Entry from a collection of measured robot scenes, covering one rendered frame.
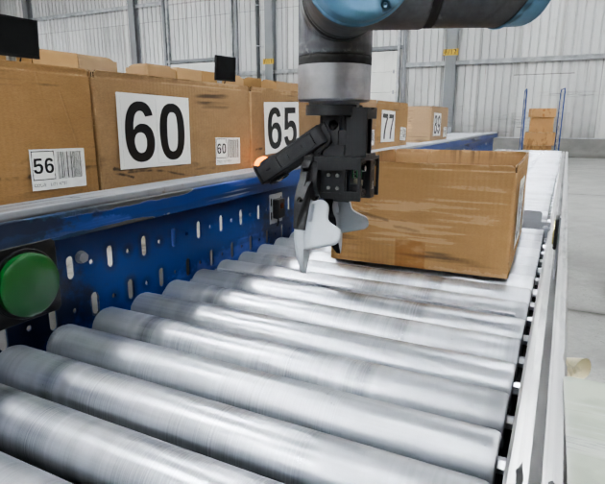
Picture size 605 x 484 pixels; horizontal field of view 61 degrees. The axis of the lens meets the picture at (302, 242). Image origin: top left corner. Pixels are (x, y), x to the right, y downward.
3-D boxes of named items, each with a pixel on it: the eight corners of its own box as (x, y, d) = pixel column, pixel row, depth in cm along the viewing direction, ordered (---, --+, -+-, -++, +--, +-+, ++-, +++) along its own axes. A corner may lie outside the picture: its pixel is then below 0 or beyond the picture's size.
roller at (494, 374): (526, 428, 50) (530, 392, 47) (127, 331, 72) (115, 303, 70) (531, 391, 53) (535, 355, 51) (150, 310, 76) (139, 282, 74)
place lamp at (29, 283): (9, 327, 53) (-1, 262, 51) (0, 325, 54) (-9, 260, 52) (66, 306, 59) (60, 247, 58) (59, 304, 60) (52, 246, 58)
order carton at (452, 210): (508, 279, 77) (520, 166, 73) (328, 257, 90) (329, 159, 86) (522, 230, 112) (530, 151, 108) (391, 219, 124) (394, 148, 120)
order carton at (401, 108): (375, 152, 174) (377, 100, 171) (299, 149, 187) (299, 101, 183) (406, 146, 209) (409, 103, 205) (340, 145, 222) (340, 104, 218)
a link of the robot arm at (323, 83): (284, 64, 61) (319, 71, 70) (285, 107, 62) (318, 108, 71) (355, 60, 57) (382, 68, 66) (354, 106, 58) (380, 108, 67)
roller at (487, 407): (521, 463, 42) (528, 401, 43) (78, 343, 65) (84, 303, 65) (523, 448, 47) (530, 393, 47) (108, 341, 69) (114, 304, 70)
